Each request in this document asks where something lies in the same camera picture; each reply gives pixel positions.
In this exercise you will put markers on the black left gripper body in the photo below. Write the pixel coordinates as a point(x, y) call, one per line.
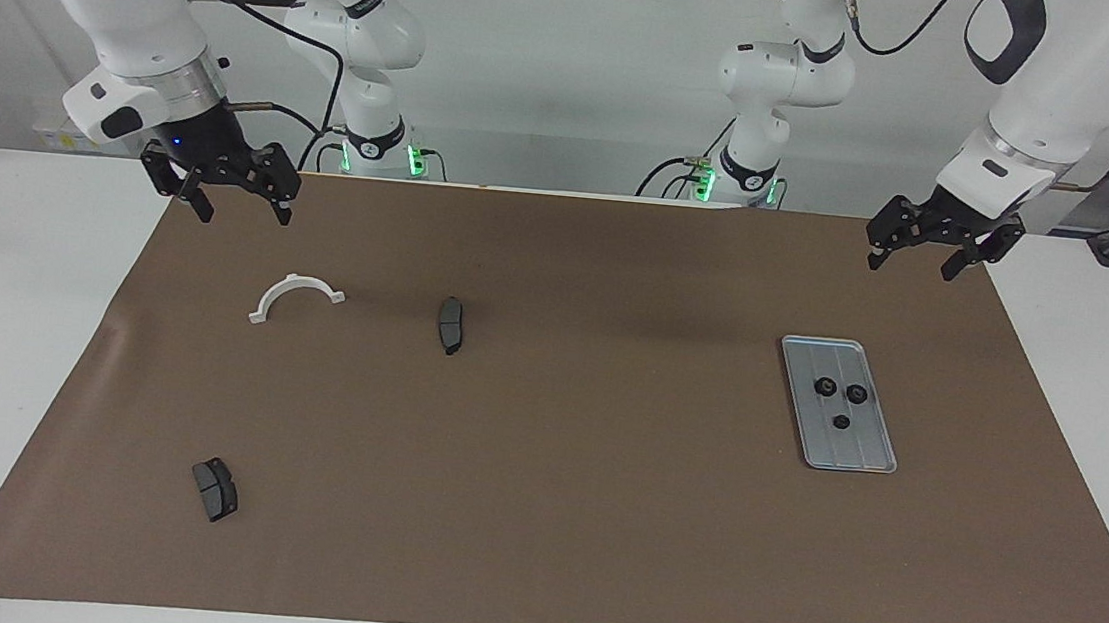
point(954, 218)

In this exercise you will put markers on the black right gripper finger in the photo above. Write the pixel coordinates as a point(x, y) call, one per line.
point(163, 175)
point(283, 182)

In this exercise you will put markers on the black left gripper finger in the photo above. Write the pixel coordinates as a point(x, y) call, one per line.
point(1000, 242)
point(895, 226)

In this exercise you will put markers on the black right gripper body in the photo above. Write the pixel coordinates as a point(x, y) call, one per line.
point(208, 146)

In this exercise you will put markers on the small black bearing gear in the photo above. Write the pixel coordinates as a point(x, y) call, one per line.
point(841, 421)

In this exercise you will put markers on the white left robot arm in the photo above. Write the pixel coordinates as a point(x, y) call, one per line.
point(1066, 85)

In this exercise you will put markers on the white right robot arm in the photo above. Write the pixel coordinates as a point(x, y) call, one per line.
point(120, 2)

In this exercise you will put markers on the silver metal tray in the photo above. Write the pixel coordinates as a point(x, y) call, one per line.
point(853, 453)

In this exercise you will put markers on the long dark brake pad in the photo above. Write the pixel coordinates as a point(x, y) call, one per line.
point(451, 325)

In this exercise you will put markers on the short grey brake pad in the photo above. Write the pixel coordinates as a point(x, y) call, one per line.
point(216, 491)

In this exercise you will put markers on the brown table mat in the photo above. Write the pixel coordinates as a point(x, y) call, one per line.
point(598, 506)

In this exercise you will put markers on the white curved plastic bracket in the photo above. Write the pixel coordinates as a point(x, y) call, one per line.
point(291, 281)

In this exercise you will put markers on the white wall socket box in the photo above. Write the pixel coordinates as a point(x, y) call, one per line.
point(46, 132)

